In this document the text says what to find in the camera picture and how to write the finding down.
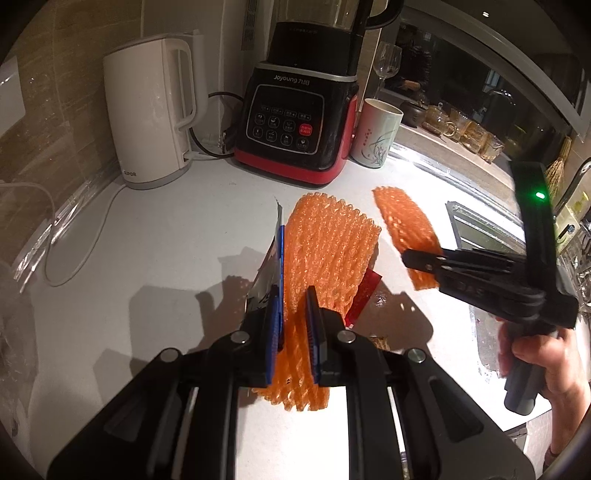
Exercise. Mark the steel sink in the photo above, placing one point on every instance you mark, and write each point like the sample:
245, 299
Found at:
489, 230

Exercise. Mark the red wrapper scrap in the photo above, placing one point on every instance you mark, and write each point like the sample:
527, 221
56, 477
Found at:
364, 295

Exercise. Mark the row of glass cups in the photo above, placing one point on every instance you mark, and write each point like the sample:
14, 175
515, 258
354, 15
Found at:
466, 131

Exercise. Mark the person's right hand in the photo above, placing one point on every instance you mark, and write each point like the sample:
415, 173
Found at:
561, 369

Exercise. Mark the white electric kettle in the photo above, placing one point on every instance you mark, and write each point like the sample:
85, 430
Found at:
147, 115

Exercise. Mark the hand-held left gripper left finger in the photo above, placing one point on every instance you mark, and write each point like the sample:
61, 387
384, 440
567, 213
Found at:
274, 318

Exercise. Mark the clear plastic wall strip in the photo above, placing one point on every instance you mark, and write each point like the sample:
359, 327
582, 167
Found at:
64, 221

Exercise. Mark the sink faucet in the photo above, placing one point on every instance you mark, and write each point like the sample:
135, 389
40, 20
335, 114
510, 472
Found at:
575, 184

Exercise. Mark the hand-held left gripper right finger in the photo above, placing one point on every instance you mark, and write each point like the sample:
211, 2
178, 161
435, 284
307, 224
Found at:
314, 332

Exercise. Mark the person's right forearm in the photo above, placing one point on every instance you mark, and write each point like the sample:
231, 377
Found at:
577, 429

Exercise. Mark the wine glass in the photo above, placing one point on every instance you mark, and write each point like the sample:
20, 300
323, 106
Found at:
387, 62

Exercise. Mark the black and red blender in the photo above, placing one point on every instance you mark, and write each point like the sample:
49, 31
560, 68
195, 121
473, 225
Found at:
295, 115

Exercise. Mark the white and blue sachet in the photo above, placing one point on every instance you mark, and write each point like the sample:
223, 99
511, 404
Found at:
268, 267

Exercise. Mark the dark brown teapot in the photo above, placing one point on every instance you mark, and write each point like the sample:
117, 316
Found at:
415, 113

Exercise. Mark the small orange foam net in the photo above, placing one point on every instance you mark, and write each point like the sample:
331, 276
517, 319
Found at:
406, 221

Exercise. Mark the white wall socket cover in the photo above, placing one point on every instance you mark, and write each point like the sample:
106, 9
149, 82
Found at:
9, 101

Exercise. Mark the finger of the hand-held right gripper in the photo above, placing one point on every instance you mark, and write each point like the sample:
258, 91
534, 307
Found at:
461, 258
438, 272

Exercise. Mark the clear plastic bag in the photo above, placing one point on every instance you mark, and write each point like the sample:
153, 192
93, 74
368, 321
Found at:
14, 332

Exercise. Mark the white cup with plant print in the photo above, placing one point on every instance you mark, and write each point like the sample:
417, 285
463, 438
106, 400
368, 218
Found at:
376, 134

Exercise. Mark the large orange foam net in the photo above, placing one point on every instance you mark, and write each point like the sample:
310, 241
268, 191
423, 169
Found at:
328, 240

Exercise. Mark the straw brush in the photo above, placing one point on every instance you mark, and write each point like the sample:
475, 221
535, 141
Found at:
558, 170

